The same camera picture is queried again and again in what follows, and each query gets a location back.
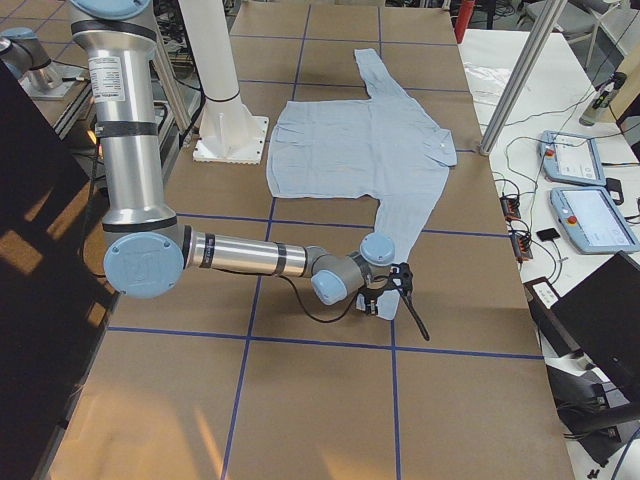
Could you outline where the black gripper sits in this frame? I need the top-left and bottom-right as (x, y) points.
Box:
(358, 262), (430, 341)

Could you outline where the light blue button-up shirt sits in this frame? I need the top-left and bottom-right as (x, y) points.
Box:
(266, 47), (458, 322)

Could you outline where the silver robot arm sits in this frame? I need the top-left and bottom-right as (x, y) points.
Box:
(1, 27), (63, 94)
(70, 1), (413, 315)

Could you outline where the orange black connector module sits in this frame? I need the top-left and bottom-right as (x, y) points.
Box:
(500, 196), (521, 222)

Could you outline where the small black box device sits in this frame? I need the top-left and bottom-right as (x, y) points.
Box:
(536, 228), (560, 242)

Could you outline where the black monitor right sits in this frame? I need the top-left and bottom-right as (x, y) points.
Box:
(524, 252), (639, 466)

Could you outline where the near teach pendant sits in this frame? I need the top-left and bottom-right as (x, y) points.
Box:
(549, 186), (639, 254)

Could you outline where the teach pendant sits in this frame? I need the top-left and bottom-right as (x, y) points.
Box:
(549, 186), (639, 254)
(539, 130), (606, 187)

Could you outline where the far teach pendant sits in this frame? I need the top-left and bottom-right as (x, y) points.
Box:
(539, 130), (606, 187)

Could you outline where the red cylinder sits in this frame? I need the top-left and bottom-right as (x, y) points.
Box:
(454, 0), (475, 36)

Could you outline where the black panel left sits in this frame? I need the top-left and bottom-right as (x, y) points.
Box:
(1, 67), (113, 479)

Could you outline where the white pedestal column base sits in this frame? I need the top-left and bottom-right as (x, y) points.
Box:
(179, 0), (269, 164)

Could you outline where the aluminium frame post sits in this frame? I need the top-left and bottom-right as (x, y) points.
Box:
(478, 0), (567, 156)

